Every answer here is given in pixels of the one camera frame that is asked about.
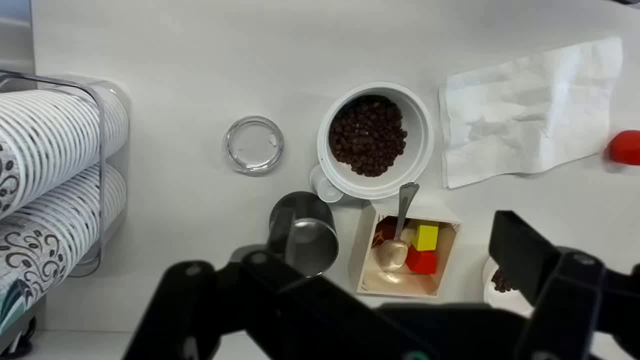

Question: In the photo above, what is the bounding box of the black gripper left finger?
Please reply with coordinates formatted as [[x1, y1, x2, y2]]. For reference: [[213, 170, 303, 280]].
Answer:
[[125, 251, 429, 360]]

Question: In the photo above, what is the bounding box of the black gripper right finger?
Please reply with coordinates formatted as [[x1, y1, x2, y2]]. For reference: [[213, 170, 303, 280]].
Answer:
[[489, 210, 640, 360]]

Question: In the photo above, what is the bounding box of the white paper napkin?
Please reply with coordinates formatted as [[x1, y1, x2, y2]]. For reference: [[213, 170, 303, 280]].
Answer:
[[440, 39, 624, 188]]

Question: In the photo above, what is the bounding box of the dark steel tumbler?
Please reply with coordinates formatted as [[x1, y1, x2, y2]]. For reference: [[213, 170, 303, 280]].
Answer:
[[269, 192, 339, 276]]

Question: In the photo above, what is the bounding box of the lower patterned paper cup stack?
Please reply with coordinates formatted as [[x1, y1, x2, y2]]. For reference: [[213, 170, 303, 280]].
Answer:
[[0, 166, 129, 332]]

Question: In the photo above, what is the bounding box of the patterned paper cup stack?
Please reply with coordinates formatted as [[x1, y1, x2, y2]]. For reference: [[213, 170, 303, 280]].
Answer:
[[0, 166, 129, 332], [0, 90, 103, 217]]

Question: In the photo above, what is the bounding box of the red toy block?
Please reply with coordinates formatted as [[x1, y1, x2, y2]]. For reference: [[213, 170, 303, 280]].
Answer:
[[406, 249, 439, 275]]

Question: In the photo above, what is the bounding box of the yellow toy block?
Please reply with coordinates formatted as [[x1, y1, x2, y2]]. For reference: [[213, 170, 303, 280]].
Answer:
[[413, 224, 440, 252]]

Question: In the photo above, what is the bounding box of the clear glass lid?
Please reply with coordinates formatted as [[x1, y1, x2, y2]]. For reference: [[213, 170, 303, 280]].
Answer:
[[225, 117, 285, 177]]

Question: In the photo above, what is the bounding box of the beige square tray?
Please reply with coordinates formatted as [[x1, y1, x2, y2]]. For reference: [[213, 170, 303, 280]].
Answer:
[[348, 204, 462, 299]]

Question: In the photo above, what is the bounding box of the metal spoon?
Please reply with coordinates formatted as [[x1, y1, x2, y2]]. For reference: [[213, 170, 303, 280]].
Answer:
[[378, 182, 421, 270]]

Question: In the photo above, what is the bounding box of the clear plastic cup holder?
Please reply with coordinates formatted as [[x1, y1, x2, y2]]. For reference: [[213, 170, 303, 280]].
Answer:
[[0, 74, 131, 283]]

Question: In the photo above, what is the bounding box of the upper patterned paper cup stack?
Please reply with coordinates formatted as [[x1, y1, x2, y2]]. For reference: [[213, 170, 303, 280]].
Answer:
[[0, 90, 103, 217]]

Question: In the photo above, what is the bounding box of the white bowl of coffee beans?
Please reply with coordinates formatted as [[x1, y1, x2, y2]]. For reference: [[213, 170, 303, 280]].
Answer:
[[310, 83, 437, 203]]

